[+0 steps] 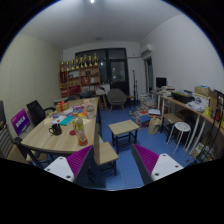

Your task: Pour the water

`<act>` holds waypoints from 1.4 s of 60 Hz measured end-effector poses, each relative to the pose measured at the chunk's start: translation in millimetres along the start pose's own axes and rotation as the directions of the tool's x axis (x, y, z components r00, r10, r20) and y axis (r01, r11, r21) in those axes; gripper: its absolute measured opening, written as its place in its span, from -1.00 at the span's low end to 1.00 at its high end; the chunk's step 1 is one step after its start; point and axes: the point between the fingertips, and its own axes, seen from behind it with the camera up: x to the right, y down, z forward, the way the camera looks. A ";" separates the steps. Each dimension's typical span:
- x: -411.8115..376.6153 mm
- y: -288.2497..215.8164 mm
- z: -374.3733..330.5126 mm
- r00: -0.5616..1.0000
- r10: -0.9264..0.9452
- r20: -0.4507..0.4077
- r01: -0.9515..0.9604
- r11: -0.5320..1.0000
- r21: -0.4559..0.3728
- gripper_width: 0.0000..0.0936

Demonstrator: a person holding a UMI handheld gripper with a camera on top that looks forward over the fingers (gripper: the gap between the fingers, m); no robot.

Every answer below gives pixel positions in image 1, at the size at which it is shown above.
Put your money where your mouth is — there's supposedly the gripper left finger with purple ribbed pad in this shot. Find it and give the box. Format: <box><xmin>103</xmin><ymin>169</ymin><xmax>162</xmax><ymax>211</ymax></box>
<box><xmin>44</xmin><ymin>144</ymin><xmax>94</xmax><ymax>184</ymax></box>

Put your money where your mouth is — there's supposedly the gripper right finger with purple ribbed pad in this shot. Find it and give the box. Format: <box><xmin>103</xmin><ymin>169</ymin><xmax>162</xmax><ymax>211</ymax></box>
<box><xmin>131</xmin><ymin>143</ymin><xmax>185</xmax><ymax>185</ymax></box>

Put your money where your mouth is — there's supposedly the wooden chair near table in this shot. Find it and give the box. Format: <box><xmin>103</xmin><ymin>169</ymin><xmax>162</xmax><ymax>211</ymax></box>
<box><xmin>94</xmin><ymin>124</ymin><xmax>119</xmax><ymax>175</ymax></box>

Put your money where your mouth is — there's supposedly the long wooden table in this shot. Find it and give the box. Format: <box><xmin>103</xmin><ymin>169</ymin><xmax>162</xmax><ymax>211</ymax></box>
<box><xmin>21</xmin><ymin>98</ymin><xmax>98</xmax><ymax>154</ymax></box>

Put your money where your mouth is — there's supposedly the beige tote bag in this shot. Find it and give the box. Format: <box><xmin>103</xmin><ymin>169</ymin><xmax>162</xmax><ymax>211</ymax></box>
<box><xmin>148</xmin><ymin>118</ymin><xmax>162</xmax><ymax>135</ymax></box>

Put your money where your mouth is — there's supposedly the clear plastic drink bottle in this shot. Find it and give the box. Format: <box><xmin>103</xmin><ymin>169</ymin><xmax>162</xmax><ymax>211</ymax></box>
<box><xmin>72</xmin><ymin>116</ymin><xmax>88</xmax><ymax>146</ymax></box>

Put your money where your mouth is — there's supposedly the black mug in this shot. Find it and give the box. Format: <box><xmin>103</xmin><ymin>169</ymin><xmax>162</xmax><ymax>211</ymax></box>
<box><xmin>49</xmin><ymin>124</ymin><xmax>62</xmax><ymax>136</ymax></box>

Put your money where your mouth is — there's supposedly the small wooden side table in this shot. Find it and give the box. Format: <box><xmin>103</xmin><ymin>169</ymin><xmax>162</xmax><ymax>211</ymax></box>
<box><xmin>109</xmin><ymin>120</ymin><xmax>140</xmax><ymax>153</ymax></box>

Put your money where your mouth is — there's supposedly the teal paper sheet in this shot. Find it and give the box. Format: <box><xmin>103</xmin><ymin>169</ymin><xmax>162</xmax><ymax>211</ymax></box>
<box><xmin>59</xmin><ymin>117</ymin><xmax>73</xmax><ymax>126</ymax></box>

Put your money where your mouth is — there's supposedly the stack of books on floor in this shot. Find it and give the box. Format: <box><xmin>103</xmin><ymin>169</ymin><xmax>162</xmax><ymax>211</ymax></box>
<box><xmin>132</xmin><ymin>93</ymin><xmax>162</xmax><ymax>128</ymax></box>

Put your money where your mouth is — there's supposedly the white round stool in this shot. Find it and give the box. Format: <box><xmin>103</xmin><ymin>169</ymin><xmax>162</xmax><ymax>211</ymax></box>
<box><xmin>167</xmin><ymin>122</ymin><xmax>191</xmax><ymax>149</ymax></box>

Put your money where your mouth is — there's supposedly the clear glass jar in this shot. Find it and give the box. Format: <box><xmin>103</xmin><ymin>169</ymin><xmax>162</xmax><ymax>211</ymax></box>
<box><xmin>86</xmin><ymin>104</ymin><xmax>94</xmax><ymax>119</ymax></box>

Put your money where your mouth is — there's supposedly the black office chair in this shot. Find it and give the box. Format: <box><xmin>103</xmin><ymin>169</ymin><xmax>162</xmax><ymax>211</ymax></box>
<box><xmin>27</xmin><ymin>100</ymin><xmax>55</xmax><ymax>126</ymax></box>

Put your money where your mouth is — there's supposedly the black microphone stand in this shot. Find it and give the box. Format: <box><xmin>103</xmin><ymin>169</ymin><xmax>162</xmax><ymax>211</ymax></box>
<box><xmin>132</xmin><ymin>69</ymin><xmax>137</xmax><ymax>107</ymax></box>

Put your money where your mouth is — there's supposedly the purple sign board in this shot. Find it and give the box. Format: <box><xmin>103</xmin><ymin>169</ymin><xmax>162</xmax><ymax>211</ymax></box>
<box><xmin>11</xmin><ymin>109</ymin><xmax>30</xmax><ymax>135</ymax></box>

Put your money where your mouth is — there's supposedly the grey armchair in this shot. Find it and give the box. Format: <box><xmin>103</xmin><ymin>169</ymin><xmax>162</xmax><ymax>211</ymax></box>
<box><xmin>107</xmin><ymin>88</ymin><xmax>127</xmax><ymax>109</ymax></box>

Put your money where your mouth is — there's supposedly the striped chair at left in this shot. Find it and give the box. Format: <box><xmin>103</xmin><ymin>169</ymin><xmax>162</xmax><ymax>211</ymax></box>
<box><xmin>0</xmin><ymin>124</ymin><xmax>44</xmax><ymax>169</ymax></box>

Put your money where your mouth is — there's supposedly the black computer monitor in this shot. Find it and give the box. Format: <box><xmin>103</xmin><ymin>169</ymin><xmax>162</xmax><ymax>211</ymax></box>
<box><xmin>156</xmin><ymin>77</ymin><xmax>167</xmax><ymax>88</ymax></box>

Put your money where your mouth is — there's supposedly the wooden trophy shelf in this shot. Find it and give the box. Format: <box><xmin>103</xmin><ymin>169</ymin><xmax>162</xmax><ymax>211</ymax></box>
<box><xmin>59</xmin><ymin>54</ymin><xmax>101</xmax><ymax>97</ymax></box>

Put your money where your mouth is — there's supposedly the dark framed glass door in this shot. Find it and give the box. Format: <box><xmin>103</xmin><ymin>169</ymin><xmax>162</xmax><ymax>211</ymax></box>
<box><xmin>76</xmin><ymin>48</ymin><xmax>129</xmax><ymax>95</ymax></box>

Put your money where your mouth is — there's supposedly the wall air conditioner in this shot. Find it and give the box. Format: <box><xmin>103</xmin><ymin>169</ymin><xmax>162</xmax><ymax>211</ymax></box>
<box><xmin>140</xmin><ymin>44</ymin><xmax>152</xmax><ymax>57</ymax></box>

